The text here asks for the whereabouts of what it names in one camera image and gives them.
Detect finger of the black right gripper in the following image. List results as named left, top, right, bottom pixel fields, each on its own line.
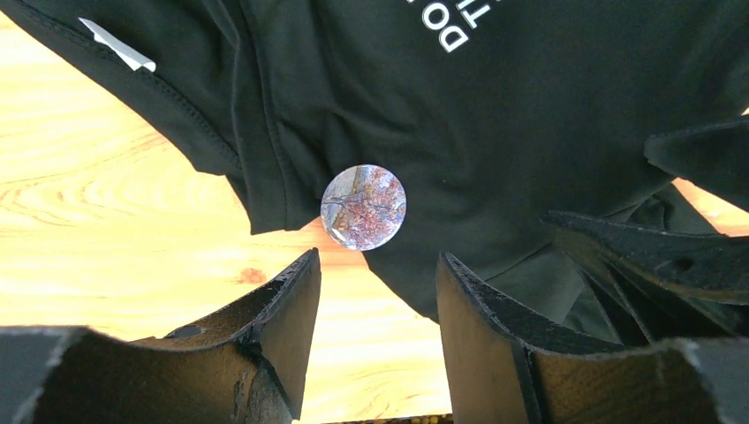
left=644, top=116, right=748, bottom=211
left=542, top=212, right=748, bottom=337

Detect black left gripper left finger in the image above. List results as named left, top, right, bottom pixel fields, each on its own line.
left=1, top=249, right=321, bottom=423

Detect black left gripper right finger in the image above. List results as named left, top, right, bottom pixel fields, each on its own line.
left=436, top=253, right=748, bottom=423

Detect black printed t-shirt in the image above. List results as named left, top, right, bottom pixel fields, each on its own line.
left=1, top=1, right=748, bottom=339

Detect round colourful brooch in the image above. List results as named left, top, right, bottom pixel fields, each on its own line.
left=320, top=164, right=407, bottom=252

